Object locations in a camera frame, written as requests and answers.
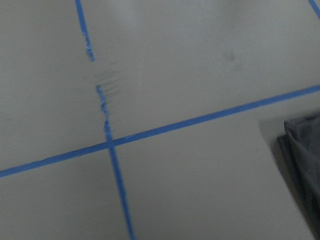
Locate dark brown t-shirt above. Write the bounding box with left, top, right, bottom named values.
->
left=277, top=113, right=320, bottom=237

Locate brown paper table cover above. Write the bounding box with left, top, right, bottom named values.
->
left=0, top=0, right=320, bottom=240

